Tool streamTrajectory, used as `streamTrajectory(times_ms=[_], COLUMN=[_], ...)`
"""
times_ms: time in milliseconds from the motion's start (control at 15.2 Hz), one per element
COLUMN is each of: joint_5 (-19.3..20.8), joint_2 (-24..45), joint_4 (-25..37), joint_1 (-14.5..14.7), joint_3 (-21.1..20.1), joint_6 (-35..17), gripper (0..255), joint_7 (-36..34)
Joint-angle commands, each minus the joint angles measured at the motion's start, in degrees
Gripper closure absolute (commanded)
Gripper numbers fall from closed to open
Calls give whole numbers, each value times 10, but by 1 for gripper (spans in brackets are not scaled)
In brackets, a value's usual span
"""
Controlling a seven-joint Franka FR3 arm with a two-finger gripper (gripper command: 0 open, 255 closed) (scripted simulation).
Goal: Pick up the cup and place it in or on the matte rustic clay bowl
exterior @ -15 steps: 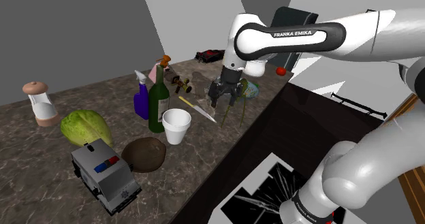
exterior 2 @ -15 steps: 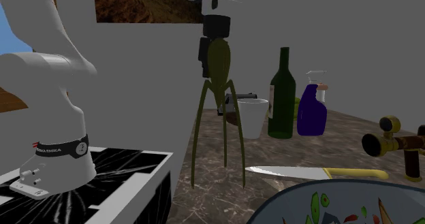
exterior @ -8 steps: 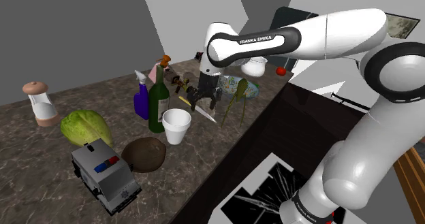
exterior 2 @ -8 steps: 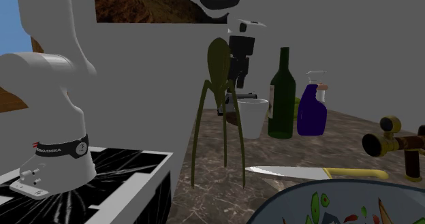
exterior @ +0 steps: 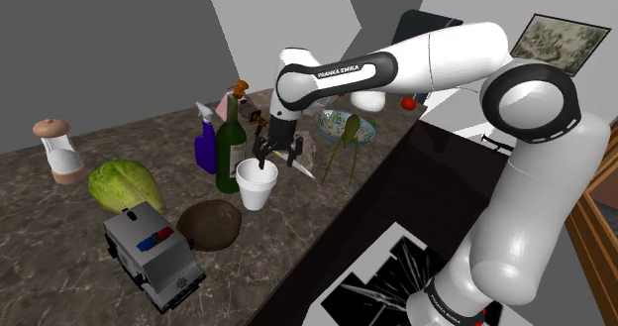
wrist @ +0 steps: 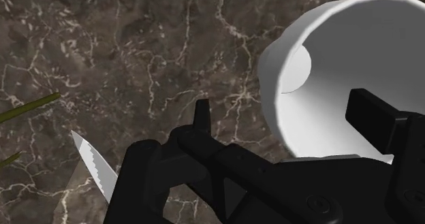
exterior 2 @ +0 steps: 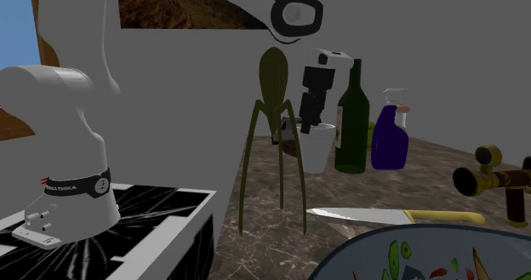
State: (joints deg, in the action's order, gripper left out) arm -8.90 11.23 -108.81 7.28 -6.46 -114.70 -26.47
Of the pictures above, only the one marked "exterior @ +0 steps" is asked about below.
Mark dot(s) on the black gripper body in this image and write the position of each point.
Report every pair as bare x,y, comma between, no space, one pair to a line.
281,132

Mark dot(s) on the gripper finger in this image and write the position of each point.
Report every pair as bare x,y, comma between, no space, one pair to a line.
296,150
260,153

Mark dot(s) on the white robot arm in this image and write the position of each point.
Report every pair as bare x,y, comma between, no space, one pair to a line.
531,180

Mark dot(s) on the silver kitchen knife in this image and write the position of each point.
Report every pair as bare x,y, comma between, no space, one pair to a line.
301,168

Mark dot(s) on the green wine bottle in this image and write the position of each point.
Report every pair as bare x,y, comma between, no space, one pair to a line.
230,151

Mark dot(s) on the white foam cup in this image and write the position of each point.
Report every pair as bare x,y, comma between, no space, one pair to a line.
255,189

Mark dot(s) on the patterned ceramic bowl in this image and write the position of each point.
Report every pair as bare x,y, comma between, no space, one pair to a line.
330,124

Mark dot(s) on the blue spray bottle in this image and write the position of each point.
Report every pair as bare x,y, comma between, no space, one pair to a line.
205,148

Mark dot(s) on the pink box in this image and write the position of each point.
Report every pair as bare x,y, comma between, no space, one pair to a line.
222,108

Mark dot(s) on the orange brown pump bottle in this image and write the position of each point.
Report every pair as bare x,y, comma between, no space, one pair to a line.
239,88

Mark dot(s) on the brown coconut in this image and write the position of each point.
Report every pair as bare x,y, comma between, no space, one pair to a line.
210,226

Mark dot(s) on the red tomato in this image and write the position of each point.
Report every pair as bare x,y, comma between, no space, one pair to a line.
408,104

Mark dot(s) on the green cabbage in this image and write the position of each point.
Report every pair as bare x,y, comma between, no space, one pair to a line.
123,185

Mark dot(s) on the grey toy police van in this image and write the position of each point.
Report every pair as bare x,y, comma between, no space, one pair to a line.
154,262

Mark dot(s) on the black and white robot stand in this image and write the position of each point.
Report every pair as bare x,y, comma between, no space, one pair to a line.
386,281

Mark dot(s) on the white and tan grinder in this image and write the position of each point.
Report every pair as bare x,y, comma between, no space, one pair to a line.
61,158

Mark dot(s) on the wooden furniture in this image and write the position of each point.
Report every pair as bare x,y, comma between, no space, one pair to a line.
596,238

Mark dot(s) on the framed wall picture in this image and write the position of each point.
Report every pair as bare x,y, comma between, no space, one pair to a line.
560,42

